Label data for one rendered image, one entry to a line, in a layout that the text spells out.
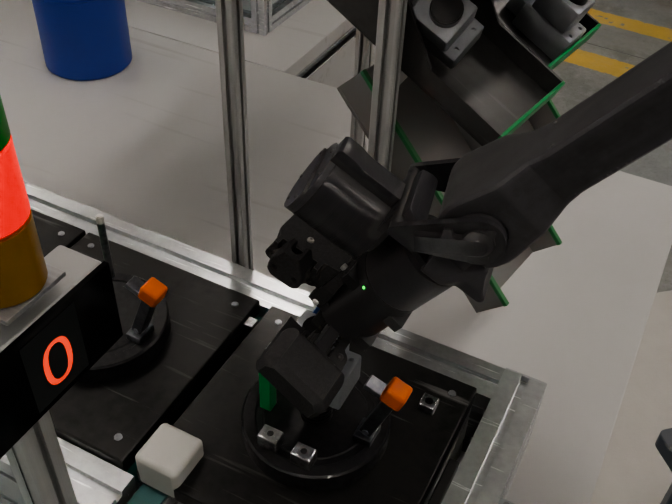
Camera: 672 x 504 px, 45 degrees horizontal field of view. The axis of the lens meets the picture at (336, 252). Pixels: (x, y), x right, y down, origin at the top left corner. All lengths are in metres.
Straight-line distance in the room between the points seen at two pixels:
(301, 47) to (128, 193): 0.54
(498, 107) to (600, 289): 0.42
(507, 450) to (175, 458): 0.31
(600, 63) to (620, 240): 2.46
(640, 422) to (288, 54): 0.96
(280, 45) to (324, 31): 0.11
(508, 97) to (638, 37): 3.14
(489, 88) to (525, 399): 0.31
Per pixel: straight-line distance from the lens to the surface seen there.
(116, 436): 0.80
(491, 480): 0.79
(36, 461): 0.67
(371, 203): 0.55
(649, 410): 1.03
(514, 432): 0.83
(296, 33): 1.69
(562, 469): 0.94
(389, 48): 0.74
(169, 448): 0.76
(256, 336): 0.87
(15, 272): 0.50
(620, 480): 0.95
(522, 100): 0.84
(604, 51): 3.77
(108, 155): 1.35
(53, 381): 0.56
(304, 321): 0.69
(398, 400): 0.69
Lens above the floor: 1.61
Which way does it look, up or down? 41 degrees down
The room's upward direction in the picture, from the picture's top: 3 degrees clockwise
